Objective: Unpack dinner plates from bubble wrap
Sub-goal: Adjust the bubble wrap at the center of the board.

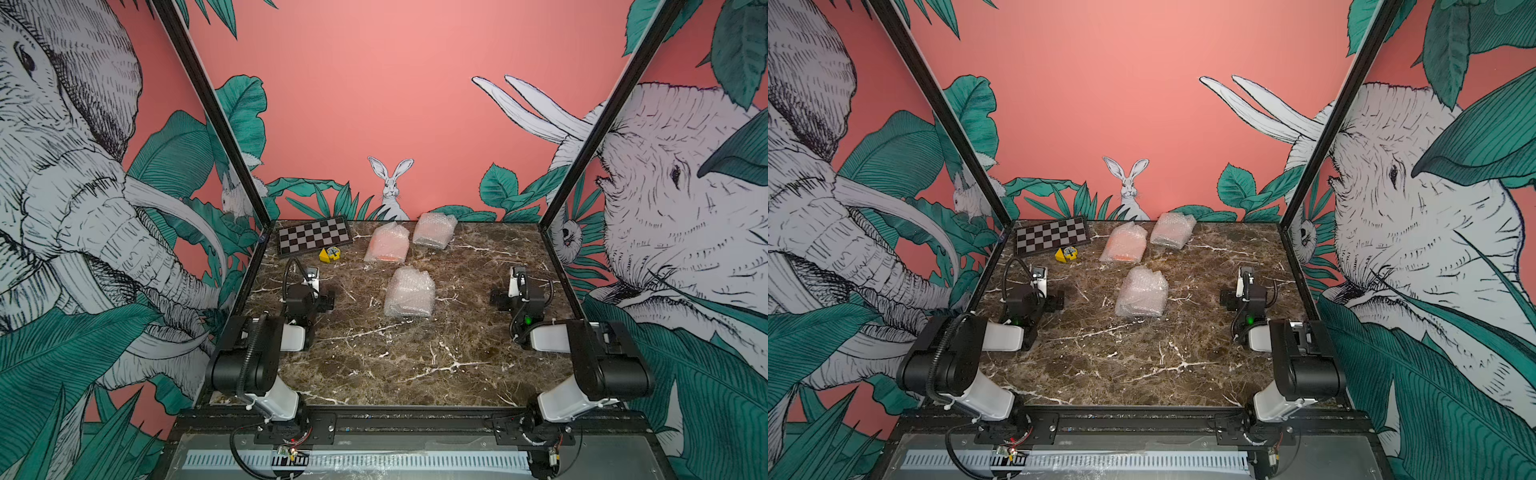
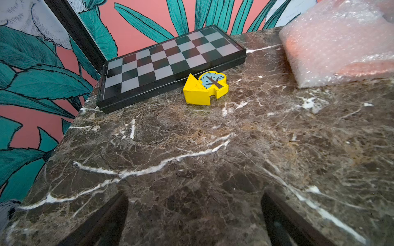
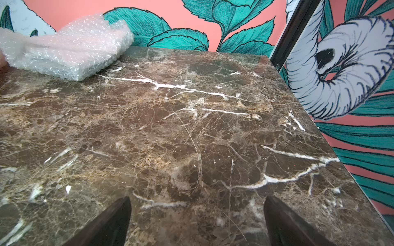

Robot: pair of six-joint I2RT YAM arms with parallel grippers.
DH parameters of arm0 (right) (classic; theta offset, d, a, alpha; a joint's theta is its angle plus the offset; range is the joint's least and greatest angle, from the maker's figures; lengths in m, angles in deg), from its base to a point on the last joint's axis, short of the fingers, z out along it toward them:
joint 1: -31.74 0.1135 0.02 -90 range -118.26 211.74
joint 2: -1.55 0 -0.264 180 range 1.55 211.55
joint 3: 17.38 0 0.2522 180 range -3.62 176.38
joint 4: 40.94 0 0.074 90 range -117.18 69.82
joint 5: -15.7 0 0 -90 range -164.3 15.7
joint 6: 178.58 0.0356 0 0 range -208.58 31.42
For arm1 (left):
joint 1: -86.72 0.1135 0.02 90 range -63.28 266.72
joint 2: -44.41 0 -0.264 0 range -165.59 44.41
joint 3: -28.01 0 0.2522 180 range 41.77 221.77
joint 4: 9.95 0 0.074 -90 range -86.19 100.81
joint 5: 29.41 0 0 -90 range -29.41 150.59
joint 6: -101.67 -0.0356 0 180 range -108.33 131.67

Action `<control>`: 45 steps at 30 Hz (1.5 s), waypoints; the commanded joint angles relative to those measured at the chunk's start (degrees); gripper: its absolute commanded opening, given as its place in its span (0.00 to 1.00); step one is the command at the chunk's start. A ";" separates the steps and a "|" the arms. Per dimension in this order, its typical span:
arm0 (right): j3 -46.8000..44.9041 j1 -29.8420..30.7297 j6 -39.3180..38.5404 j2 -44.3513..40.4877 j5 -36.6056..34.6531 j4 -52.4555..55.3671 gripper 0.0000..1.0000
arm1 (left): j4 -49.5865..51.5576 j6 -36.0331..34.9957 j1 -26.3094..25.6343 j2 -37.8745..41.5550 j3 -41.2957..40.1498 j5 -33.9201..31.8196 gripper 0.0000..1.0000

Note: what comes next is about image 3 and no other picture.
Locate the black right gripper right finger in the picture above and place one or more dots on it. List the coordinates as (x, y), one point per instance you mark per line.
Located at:
(286, 228)

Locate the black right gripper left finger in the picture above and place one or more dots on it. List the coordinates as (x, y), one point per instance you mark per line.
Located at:
(107, 229)

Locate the right bubble wrapped plate bundle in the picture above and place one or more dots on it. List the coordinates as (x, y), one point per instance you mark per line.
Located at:
(79, 50)

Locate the black right frame post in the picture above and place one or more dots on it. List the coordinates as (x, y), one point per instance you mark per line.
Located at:
(298, 14)

